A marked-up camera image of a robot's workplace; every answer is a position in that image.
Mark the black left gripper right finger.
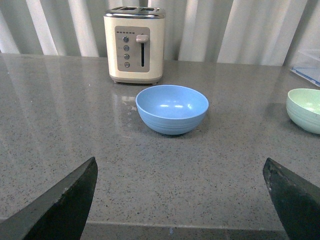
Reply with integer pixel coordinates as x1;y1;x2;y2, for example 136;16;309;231
262;158;320;240

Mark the blue bowl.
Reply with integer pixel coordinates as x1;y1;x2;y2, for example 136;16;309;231
135;85;209;135

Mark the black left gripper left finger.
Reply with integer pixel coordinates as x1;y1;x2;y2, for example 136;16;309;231
0;157;98;240

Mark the cream two-slot toaster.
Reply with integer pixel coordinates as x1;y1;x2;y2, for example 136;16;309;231
103;6;166;84

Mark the clear plastic food container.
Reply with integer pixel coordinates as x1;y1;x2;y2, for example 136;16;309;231
290;48;320;87

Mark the green bowl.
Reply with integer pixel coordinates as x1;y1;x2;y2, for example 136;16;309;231
286;88;320;135

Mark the white curtain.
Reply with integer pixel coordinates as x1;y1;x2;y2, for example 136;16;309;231
0;0;320;66

